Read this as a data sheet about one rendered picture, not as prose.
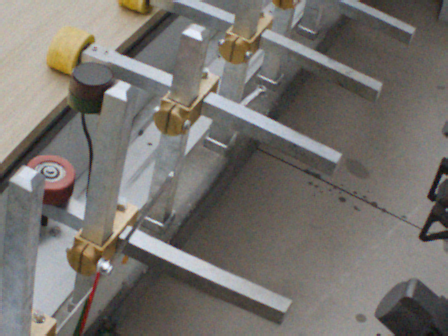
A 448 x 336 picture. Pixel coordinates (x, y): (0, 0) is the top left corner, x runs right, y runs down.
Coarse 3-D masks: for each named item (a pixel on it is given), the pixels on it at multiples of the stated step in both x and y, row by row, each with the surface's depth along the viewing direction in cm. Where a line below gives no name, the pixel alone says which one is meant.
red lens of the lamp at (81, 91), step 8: (80, 64) 176; (72, 72) 174; (112, 72) 175; (72, 80) 173; (112, 80) 174; (72, 88) 174; (80, 88) 173; (88, 88) 172; (96, 88) 173; (104, 88) 173; (80, 96) 174; (88, 96) 173; (96, 96) 174
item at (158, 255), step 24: (48, 216) 198; (72, 216) 195; (120, 240) 194; (144, 240) 194; (144, 264) 194; (168, 264) 192; (192, 264) 191; (216, 288) 190; (240, 288) 189; (264, 312) 188
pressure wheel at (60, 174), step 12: (48, 156) 197; (36, 168) 195; (48, 168) 194; (60, 168) 196; (72, 168) 196; (48, 180) 193; (60, 180) 193; (72, 180) 194; (48, 192) 192; (60, 192) 193; (72, 192) 196; (48, 204) 194
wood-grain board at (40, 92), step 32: (0, 0) 230; (32, 0) 231; (64, 0) 232; (96, 0) 234; (0, 32) 221; (32, 32) 223; (96, 32) 225; (128, 32) 226; (0, 64) 214; (32, 64) 215; (0, 96) 207; (32, 96) 209; (64, 96) 210; (0, 128) 201; (32, 128) 202; (0, 160) 196
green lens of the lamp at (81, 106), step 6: (72, 96) 175; (72, 102) 175; (78, 102) 174; (84, 102) 174; (90, 102) 174; (96, 102) 174; (72, 108) 176; (78, 108) 175; (84, 108) 175; (90, 108) 175; (96, 108) 175; (90, 114) 175
